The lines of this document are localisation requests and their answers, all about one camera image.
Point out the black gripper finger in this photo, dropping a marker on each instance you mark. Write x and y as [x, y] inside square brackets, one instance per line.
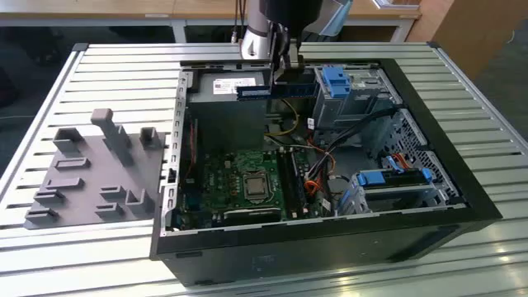
[298, 62]
[278, 49]

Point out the blue RAM stick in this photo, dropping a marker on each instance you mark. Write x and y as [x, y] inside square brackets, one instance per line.
[255, 92]

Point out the blue drive bay clip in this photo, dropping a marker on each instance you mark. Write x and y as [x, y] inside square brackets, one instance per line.
[336, 82]

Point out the pale blue teach pendant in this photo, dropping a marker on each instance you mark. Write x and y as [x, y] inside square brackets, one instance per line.
[340, 18]

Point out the grey metal drive cage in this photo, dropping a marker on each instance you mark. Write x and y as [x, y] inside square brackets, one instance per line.
[351, 108]

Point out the grey power supply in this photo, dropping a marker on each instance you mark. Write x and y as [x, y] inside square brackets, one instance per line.
[227, 120]

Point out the round grey fan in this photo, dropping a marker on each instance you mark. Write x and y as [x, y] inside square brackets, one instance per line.
[338, 185]

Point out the silver CPU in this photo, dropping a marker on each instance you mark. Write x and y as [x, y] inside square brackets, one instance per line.
[255, 187]

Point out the green motherboard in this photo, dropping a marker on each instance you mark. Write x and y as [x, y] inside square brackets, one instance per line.
[224, 179]

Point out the hard disk in blue carrier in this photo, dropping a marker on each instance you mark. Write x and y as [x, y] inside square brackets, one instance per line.
[371, 179]

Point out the wooden cabinet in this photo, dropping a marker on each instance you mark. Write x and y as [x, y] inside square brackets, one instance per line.
[466, 31]

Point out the grey metal disk bay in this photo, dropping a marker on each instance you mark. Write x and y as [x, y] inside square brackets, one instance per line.
[396, 193]

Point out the black graphics card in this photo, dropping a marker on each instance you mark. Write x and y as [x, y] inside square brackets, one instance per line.
[251, 215]

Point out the black PC case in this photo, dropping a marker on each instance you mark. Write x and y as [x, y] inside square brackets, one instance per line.
[330, 247]

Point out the grey parts rack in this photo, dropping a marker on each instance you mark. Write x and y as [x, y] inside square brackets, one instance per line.
[91, 185]

